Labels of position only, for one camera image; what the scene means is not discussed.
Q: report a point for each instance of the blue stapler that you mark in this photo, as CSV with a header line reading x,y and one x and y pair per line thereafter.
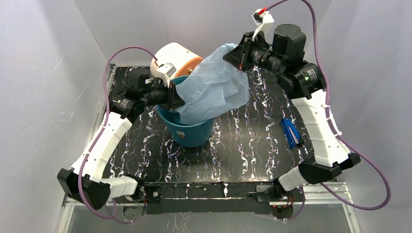
x,y
293,136

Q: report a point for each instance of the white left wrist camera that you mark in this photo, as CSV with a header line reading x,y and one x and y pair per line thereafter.
x,y
166,72

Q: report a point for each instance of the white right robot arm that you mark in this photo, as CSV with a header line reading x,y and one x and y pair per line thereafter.
x,y
305,86

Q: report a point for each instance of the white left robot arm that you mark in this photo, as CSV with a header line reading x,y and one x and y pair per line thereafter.
x,y
84,181

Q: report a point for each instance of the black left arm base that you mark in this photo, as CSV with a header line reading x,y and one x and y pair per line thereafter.
x,y
145,196

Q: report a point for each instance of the aluminium frame rail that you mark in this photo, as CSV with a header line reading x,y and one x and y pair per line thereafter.
x,y
218,207

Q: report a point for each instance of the translucent blue plastic bag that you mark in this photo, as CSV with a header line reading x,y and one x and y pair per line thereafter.
x,y
212,89

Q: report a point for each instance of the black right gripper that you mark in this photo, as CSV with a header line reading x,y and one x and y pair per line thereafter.
x,y
238,57

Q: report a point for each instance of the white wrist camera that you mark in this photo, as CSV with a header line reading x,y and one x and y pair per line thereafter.
x,y
263,20
166,72

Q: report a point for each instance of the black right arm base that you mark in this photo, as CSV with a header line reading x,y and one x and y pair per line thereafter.
x,y
276,199

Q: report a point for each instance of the round pastel drawer cabinet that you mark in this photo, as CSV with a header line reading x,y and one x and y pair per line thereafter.
x,y
182,60

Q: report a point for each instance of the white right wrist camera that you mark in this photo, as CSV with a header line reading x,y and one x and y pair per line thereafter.
x,y
263,20

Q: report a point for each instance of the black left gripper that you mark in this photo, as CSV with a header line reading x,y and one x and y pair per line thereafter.
x,y
173,100

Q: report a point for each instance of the teal plastic trash bin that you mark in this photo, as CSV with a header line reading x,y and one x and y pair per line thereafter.
x,y
189,136

